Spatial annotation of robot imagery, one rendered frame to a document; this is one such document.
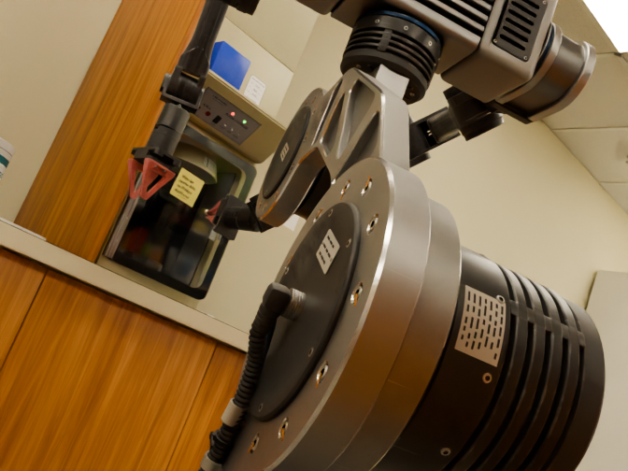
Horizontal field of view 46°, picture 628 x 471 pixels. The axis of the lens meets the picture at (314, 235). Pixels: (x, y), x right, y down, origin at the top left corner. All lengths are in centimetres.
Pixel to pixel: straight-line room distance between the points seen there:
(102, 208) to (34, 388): 46
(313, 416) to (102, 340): 120
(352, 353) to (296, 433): 6
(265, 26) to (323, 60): 75
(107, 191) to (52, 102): 55
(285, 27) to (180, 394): 109
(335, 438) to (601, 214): 430
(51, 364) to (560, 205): 322
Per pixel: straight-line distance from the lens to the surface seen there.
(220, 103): 196
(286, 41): 222
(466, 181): 356
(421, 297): 45
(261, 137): 205
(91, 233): 179
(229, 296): 264
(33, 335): 155
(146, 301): 161
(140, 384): 168
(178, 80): 158
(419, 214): 46
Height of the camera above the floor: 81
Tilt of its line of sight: 13 degrees up
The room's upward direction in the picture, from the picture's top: 21 degrees clockwise
